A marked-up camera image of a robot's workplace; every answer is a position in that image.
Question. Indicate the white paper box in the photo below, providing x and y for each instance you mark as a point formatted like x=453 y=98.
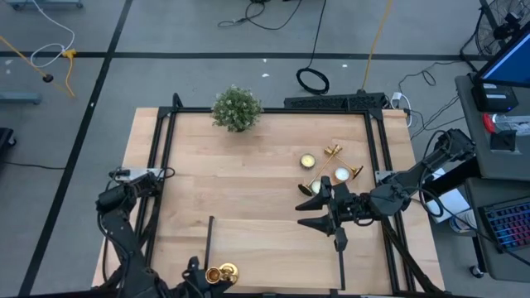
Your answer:
x=451 y=203

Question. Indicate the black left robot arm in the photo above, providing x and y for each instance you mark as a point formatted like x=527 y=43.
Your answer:
x=120 y=232

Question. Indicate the grey floor bar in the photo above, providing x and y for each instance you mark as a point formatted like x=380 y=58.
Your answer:
x=18 y=98

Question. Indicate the black perforated power strip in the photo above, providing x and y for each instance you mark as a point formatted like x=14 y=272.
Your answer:
x=331 y=102

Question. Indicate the black round floor plug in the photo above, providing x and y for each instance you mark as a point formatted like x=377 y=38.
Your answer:
x=48 y=78

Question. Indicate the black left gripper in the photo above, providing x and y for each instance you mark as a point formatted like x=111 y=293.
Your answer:
x=178 y=289

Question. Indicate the white power adapter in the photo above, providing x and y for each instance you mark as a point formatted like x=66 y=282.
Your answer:
x=396 y=97

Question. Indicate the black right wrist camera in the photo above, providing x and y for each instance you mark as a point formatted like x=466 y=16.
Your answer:
x=341 y=240

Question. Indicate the yellow woven basket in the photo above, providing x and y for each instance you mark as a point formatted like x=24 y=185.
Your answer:
x=342 y=174

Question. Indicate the green potted plant black pot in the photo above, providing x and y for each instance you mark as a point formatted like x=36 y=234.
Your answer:
x=237 y=108

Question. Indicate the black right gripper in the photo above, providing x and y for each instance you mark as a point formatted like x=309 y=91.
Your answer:
x=348 y=207

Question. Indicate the computer monitor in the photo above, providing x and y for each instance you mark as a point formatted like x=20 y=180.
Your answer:
x=511 y=62

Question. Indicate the grey cart base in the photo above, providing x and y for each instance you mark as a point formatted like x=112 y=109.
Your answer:
x=41 y=4

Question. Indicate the backlit keyboard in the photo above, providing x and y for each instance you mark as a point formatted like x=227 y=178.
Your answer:
x=511 y=225

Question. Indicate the small black box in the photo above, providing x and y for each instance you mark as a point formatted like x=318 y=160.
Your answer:
x=503 y=141

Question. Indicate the black floor fan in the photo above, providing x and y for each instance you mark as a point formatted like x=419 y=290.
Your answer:
x=490 y=29

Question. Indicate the black aluminium rig frame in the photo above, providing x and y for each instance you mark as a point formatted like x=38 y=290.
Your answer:
x=269 y=111

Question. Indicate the gold candlestick holder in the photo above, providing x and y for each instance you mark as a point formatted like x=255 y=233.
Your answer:
x=228 y=271
x=357 y=171
x=305 y=190

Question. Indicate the black desk support beam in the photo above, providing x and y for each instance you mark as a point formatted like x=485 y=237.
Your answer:
x=459 y=176

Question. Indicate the black equipment base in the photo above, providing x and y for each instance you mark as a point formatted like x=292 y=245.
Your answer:
x=5 y=138

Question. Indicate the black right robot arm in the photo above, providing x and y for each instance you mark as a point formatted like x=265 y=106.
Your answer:
x=414 y=176

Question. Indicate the white blue cup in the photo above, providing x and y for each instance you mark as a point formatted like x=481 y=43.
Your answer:
x=461 y=223

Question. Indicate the black desktop device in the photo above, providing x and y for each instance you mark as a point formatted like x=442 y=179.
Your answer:
x=494 y=99

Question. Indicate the grey rolling desk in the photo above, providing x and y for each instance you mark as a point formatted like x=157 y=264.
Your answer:
x=497 y=265

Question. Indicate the black caster wheel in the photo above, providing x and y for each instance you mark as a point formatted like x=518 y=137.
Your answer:
x=476 y=271

